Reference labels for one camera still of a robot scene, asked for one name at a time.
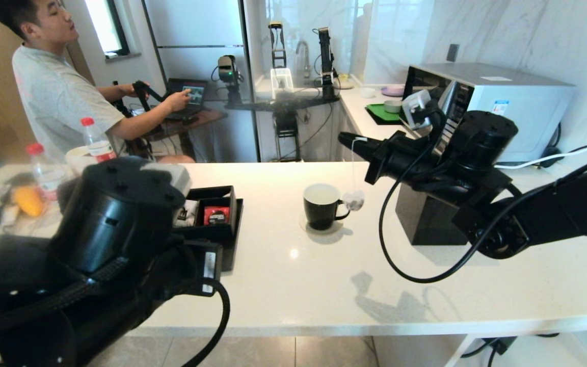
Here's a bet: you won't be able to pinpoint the white paper cup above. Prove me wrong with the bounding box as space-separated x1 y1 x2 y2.
65 146 96 175

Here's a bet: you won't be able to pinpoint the white tea bag packet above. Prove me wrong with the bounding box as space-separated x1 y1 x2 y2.
176 200 198 226

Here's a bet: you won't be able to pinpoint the white base cabinet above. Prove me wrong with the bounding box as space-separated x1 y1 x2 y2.
342 102 376 163

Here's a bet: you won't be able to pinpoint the green tray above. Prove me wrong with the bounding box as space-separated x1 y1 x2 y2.
365 104 406 127

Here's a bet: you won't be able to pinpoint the black serving tray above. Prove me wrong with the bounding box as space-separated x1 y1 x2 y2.
220 199 245 272

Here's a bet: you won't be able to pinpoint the black compartment sachet box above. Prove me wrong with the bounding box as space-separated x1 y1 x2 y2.
174 185 239 243

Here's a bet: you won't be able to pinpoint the red coffee sachet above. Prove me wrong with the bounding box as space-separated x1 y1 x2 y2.
204 206 231 226

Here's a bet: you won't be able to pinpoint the black tissue box white top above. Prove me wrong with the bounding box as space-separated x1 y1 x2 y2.
395 181 470 246

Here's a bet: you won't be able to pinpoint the black mug white inside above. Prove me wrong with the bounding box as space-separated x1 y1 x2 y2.
303 183 351 231

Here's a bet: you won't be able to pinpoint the chrome kitchen faucet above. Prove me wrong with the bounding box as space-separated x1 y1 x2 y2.
296 41 310 80

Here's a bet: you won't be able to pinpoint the round clear coaster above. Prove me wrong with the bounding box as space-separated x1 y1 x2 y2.
299 214 344 236

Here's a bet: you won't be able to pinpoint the silver microwave oven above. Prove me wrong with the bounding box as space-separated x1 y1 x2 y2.
406 63 575 165

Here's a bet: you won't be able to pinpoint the brown wooden desk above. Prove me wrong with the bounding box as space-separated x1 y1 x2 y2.
141 110 228 164

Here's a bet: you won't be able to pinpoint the clear water bottle red cap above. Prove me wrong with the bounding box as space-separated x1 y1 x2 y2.
26 143 67 199
81 117 117 162

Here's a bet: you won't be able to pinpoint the black laptop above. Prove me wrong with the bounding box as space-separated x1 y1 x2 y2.
164 79 208 121

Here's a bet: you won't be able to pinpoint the orange yellow item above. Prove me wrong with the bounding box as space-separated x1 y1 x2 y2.
12 186 45 218

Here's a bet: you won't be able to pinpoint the man in grey t-shirt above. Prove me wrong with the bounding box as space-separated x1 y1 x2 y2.
0 0 192 160

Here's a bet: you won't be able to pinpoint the black framed window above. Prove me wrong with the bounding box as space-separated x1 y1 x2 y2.
84 0 131 61

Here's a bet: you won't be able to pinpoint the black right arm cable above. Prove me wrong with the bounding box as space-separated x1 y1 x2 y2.
378 110 587 284

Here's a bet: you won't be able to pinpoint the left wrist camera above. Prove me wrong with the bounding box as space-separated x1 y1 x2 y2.
138 162 193 205

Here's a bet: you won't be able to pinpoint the white wire rack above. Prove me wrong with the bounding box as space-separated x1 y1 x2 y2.
270 69 294 101

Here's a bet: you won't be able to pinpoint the black clamp frame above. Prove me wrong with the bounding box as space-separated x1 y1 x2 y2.
268 21 287 70

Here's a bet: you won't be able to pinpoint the white power cable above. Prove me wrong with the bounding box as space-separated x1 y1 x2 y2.
495 110 587 171

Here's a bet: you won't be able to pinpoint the black plug and cables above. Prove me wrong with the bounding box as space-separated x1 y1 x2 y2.
459 332 562 367

